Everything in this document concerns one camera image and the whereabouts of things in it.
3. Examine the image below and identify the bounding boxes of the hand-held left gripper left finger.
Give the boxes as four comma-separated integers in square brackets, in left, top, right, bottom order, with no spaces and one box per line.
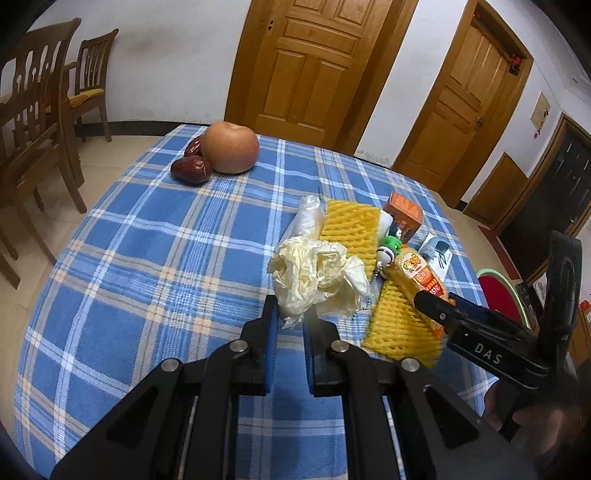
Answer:
[51,295,281,480]

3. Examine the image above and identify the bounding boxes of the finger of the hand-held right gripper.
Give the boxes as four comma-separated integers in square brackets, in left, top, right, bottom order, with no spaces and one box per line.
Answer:
[448,293,532,330]
[413,290,467,337]

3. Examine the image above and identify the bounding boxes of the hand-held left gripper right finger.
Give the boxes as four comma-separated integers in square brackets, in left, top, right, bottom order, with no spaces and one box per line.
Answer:
[302,305,539,480]

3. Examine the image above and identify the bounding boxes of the red bin with green rim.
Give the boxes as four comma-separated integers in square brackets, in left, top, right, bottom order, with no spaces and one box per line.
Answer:
[475,268,529,326]

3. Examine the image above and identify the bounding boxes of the orange yellow snack packet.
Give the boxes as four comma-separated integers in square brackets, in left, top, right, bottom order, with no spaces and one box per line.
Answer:
[392,244,455,333]

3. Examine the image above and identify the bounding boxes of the yellow foam fruit net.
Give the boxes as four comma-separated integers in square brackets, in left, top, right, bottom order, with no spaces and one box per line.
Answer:
[361,277,446,367]
[320,199,382,273]

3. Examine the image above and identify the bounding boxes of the white medicine box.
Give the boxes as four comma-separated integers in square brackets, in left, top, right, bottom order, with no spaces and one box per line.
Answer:
[418,232,452,282]

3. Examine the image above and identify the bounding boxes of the white toy figure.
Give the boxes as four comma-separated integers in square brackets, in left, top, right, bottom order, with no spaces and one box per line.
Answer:
[374,209,403,280]

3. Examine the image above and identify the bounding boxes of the person's right hand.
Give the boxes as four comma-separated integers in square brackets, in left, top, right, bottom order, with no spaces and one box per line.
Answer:
[485,383,591,462]

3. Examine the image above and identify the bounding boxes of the orange box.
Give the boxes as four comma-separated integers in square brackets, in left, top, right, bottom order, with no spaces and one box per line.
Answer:
[384,191,424,243]

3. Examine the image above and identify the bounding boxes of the small wooden cabinet door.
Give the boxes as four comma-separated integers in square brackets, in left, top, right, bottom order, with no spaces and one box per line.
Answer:
[463,152,528,230]

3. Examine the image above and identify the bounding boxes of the clear plastic bag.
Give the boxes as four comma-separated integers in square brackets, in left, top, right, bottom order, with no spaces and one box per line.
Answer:
[284,195,327,241]

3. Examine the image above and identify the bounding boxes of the blue plaid tablecloth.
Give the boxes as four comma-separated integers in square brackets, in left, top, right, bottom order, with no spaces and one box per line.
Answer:
[14,124,502,480]

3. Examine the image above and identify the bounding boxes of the black door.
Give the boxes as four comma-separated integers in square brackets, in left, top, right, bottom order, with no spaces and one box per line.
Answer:
[494,113,591,282]

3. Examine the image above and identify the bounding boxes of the brown round pear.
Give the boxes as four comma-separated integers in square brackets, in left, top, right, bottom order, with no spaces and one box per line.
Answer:
[200,121,260,175]

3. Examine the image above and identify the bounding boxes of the wooden panel door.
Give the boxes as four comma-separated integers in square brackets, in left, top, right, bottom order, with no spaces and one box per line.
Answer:
[392,0,535,208]
[225,0,419,153]

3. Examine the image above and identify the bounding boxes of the wooden chair with yellow cushion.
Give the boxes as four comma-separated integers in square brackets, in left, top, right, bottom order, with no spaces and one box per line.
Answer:
[62,28,120,143]

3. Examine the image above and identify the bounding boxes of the large wooden chair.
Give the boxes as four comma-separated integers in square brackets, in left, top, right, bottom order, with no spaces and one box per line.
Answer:
[0,17,88,289]

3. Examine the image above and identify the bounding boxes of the beige wall panel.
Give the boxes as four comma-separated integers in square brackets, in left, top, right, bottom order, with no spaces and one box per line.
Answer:
[529,91,551,134]

